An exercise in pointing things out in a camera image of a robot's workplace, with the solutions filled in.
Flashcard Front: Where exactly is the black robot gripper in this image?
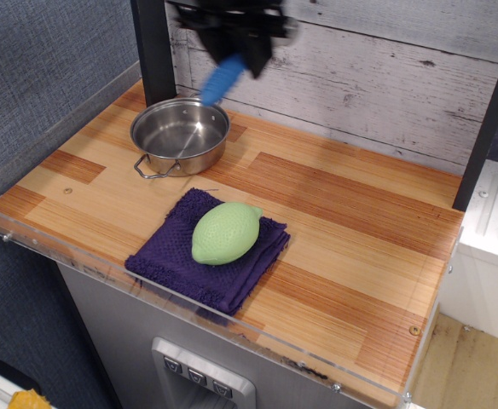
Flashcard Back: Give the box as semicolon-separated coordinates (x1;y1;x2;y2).
167;1;298;79

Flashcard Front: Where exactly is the blue handled metal spoon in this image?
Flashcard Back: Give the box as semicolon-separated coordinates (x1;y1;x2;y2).
200;54;246;106

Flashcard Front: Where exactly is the yellow object at corner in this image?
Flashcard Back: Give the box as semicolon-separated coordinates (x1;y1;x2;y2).
8;389;52;409

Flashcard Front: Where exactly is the stainless steel pot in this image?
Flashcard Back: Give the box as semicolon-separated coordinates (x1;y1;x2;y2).
130;97;231;179

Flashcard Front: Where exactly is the clear acrylic table guard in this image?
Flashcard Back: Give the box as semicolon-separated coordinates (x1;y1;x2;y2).
0;58;461;408

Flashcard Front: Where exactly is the green toy lemon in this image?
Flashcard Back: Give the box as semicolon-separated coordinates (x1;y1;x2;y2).
191;202;263;265

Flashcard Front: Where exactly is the purple folded towel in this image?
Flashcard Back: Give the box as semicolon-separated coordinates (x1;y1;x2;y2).
124;188;290;316

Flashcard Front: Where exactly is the grey dispenser button panel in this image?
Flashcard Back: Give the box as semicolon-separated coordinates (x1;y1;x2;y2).
152;337;257;408

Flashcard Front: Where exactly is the white ribbed side counter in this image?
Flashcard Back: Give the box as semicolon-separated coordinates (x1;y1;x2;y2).
438;160;498;337

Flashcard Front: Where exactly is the black left vertical post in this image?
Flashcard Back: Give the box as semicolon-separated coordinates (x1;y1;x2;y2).
130;0;177;107

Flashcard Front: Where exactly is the black vertical post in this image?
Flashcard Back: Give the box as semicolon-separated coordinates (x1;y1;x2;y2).
130;0;177;107
452;78;498;211

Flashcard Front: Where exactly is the black right vertical post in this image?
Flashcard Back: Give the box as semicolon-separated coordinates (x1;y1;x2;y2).
452;78;498;211

